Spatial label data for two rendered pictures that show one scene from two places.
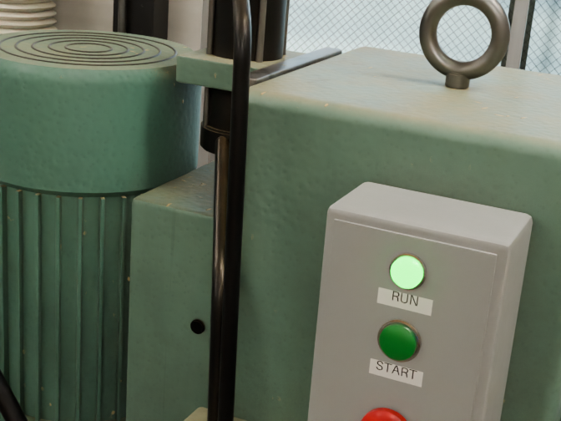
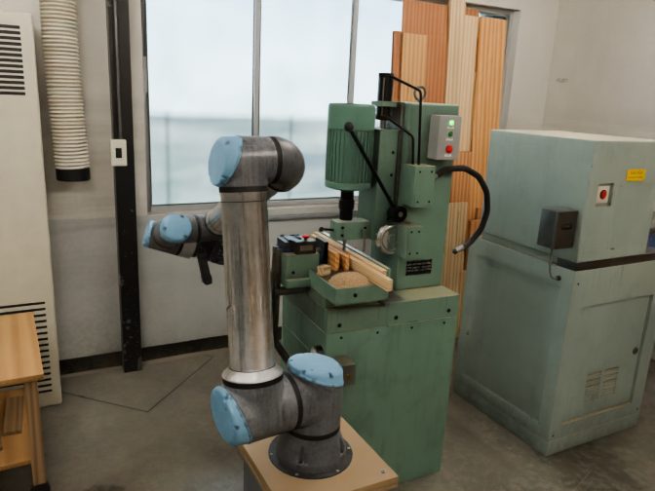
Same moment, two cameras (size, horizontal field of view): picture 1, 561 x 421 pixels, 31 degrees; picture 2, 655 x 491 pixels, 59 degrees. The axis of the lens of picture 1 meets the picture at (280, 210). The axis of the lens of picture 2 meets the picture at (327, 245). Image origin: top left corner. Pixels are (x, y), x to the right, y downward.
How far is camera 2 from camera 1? 1.93 m
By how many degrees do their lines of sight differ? 47
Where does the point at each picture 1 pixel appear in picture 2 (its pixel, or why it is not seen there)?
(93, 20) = (91, 132)
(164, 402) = (385, 170)
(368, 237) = (445, 119)
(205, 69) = (387, 103)
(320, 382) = (439, 144)
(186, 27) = (137, 130)
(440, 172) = (441, 111)
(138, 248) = (381, 139)
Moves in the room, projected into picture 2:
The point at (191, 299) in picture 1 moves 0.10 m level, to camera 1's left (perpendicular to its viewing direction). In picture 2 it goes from (391, 147) to (375, 148)
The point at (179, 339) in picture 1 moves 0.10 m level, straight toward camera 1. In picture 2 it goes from (389, 156) to (412, 159)
